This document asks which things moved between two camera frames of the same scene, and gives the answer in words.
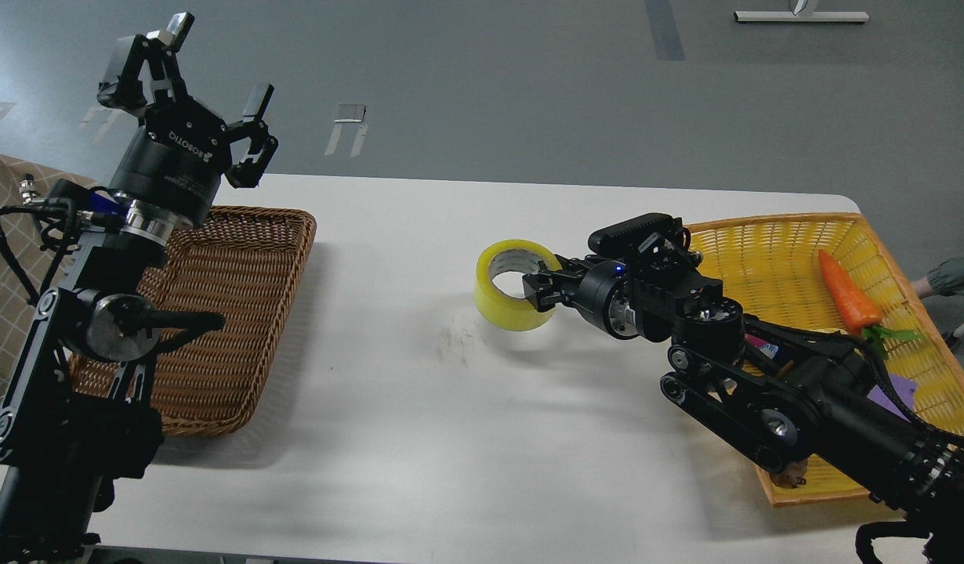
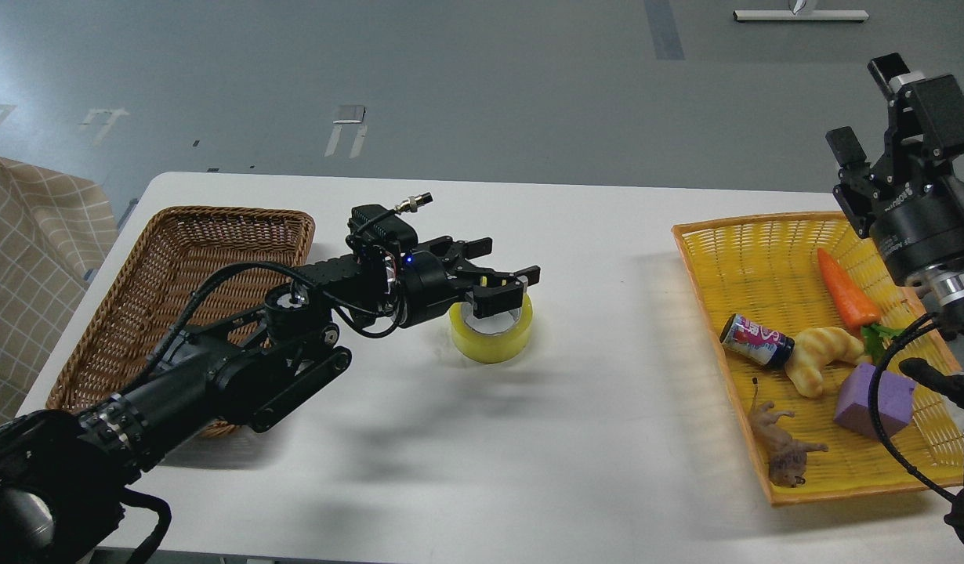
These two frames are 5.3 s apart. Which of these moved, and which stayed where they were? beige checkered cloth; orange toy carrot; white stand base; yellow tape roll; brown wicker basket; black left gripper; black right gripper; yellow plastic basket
Moved: black left gripper; yellow tape roll; black right gripper
Stayed: beige checkered cloth; brown wicker basket; white stand base; yellow plastic basket; orange toy carrot
